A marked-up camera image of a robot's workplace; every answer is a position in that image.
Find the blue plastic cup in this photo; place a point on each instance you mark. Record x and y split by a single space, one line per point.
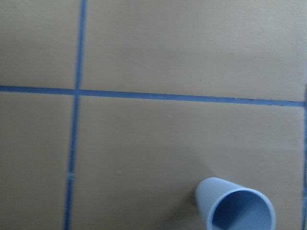
224 205

